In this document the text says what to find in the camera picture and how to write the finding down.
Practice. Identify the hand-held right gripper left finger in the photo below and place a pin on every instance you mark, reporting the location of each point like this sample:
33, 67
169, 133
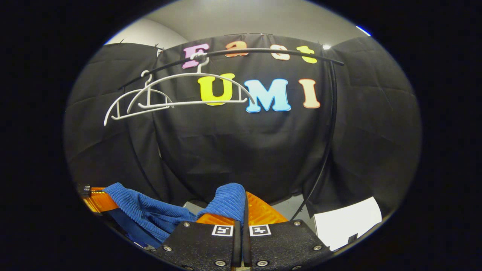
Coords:
199, 244

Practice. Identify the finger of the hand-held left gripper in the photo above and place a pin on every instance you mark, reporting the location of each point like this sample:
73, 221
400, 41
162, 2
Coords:
101, 201

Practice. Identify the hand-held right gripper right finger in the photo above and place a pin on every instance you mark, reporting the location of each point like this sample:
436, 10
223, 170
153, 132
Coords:
282, 244

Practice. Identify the white plastic clothes hanger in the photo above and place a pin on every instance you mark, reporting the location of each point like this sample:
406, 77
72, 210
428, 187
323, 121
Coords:
113, 113
180, 102

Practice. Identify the black metal clothes rack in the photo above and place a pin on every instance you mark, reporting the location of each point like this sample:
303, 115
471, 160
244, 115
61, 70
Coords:
331, 113

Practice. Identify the white paper sheet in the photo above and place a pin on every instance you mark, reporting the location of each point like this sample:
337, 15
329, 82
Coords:
346, 226

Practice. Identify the black backdrop cloth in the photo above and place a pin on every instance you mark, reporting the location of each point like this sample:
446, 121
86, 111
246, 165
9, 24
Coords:
244, 150

